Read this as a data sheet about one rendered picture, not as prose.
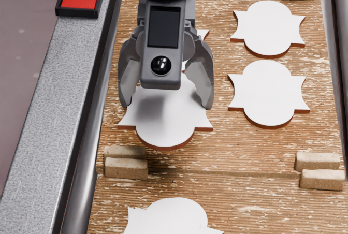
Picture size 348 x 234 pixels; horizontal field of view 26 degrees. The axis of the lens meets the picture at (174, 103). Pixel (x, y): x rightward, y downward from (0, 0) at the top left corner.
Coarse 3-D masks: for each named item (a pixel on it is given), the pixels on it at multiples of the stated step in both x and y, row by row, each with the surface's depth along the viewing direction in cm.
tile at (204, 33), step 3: (198, 30) 125; (201, 30) 125; (204, 30) 125; (207, 30) 125; (198, 33) 125; (201, 33) 125; (204, 33) 125; (207, 33) 125; (201, 36) 124; (204, 36) 124; (204, 39) 125; (183, 63) 119; (183, 66) 119; (183, 69) 118; (183, 72) 119
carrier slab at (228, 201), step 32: (96, 192) 103; (128, 192) 103; (160, 192) 103; (192, 192) 103; (224, 192) 103; (256, 192) 103; (288, 192) 103; (320, 192) 103; (96, 224) 99; (224, 224) 99; (256, 224) 99; (288, 224) 99; (320, 224) 99
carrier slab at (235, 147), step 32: (128, 0) 132; (224, 0) 132; (256, 0) 132; (288, 0) 132; (320, 0) 132; (128, 32) 126; (224, 32) 126; (320, 32) 126; (224, 64) 121; (288, 64) 121; (320, 64) 121; (224, 96) 116; (320, 96) 116; (224, 128) 111; (256, 128) 111; (288, 128) 111; (320, 128) 111; (96, 160) 107; (160, 160) 106; (192, 160) 106; (224, 160) 106; (256, 160) 106; (288, 160) 106
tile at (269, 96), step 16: (256, 64) 119; (272, 64) 119; (240, 80) 117; (256, 80) 117; (272, 80) 117; (288, 80) 117; (304, 80) 117; (240, 96) 114; (256, 96) 114; (272, 96) 114; (288, 96) 114; (256, 112) 112; (272, 112) 112; (288, 112) 112; (304, 112) 113; (272, 128) 110
